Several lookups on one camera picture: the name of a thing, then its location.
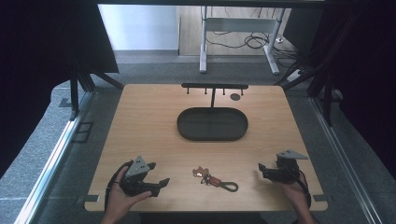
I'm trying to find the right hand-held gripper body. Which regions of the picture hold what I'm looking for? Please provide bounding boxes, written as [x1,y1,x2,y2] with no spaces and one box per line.
[264,149,309,185]

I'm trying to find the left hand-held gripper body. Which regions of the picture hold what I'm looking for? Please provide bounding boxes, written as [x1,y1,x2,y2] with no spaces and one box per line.
[119,155,162,198]

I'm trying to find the keychain with orange charm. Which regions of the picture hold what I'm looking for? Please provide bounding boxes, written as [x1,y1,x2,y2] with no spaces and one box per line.
[191,165,240,193]

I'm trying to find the black key rack with tray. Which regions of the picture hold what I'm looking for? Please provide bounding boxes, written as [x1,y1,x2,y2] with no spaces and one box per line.
[176,82,249,142]

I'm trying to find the person's right hand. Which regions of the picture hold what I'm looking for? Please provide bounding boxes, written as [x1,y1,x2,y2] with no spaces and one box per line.
[274,173,313,213]

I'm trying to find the person's left hand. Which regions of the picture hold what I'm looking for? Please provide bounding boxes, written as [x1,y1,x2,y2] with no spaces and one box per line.
[103,165,153,219]

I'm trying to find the black metal stand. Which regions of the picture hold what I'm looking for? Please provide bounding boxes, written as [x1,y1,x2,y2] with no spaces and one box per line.
[68,55,125,121]
[274,12,344,127]

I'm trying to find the white power strip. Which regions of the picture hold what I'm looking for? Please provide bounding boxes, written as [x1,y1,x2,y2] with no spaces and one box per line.
[286,69,304,83]

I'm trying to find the black curtain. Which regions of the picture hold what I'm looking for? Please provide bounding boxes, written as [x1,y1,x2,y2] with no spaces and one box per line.
[307,0,396,180]
[0,0,120,180]

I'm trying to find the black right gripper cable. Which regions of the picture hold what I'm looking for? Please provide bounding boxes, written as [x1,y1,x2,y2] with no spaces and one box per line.
[288,163,313,209]

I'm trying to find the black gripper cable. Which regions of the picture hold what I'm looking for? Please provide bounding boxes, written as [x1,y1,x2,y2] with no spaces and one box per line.
[288,163,313,209]
[104,160,134,213]

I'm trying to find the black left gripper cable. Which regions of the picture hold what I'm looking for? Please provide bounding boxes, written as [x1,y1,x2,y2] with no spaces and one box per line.
[104,160,134,213]

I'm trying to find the black table corner bracket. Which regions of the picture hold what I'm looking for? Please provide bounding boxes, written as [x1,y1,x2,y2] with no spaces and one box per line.
[77,193,101,204]
[312,193,334,203]

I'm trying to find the aluminium rail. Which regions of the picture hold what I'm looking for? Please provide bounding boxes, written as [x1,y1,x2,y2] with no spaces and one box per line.
[13,91,96,224]
[309,96,376,224]

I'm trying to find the black floor frame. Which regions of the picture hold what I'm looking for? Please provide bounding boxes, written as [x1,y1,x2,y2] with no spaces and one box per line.
[72,120,94,145]

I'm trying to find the black floor cables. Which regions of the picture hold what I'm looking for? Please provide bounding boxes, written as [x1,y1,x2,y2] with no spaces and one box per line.
[205,29,300,68]

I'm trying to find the white desk frame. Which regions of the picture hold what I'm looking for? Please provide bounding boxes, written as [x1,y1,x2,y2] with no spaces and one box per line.
[199,5,287,76]

